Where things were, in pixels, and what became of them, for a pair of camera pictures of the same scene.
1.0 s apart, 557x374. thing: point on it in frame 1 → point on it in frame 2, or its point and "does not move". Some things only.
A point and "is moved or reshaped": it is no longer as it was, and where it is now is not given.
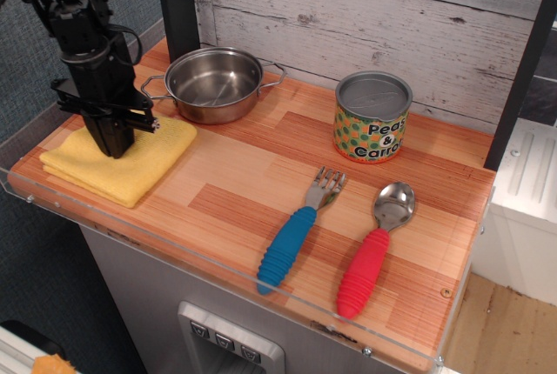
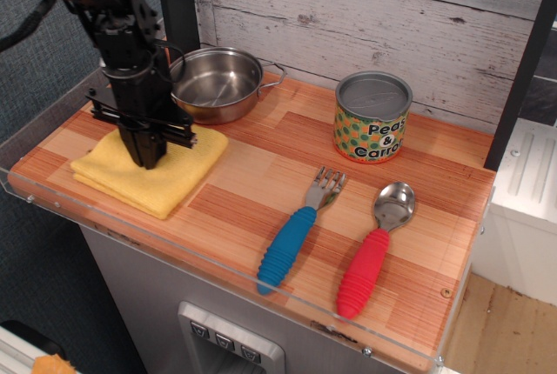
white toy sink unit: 515,241 does not move
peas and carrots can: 370,112 does not move
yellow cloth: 79,160 is moved or reshaped
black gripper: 107,89 → 141,96
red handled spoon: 394,203 does not move
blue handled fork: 290,235 does not move
